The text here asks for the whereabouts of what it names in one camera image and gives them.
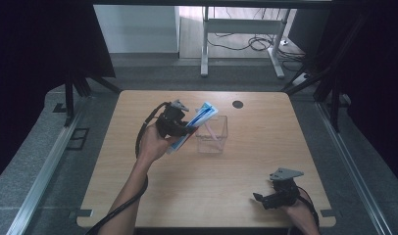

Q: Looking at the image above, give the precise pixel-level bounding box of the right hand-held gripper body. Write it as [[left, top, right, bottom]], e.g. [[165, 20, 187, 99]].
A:
[[268, 167, 305, 210]]

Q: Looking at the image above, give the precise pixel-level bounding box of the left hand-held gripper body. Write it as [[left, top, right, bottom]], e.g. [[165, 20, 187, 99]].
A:
[[155, 99, 192, 139]]

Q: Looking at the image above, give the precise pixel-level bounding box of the person's right hand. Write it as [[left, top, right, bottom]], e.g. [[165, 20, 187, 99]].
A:
[[279, 189, 320, 228]]

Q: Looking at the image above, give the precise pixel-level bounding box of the person's left hand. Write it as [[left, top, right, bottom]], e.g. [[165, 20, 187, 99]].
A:
[[135, 122, 182, 165]]

